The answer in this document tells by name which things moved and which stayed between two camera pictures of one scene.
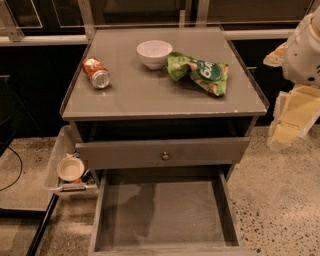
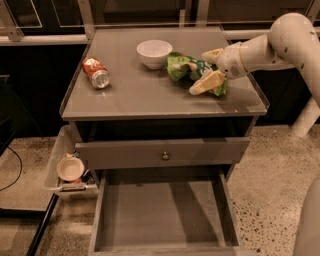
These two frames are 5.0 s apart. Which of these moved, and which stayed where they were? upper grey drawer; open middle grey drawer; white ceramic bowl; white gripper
Moved: white gripper
Stayed: white ceramic bowl; upper grey drawer; open middle grey drawer
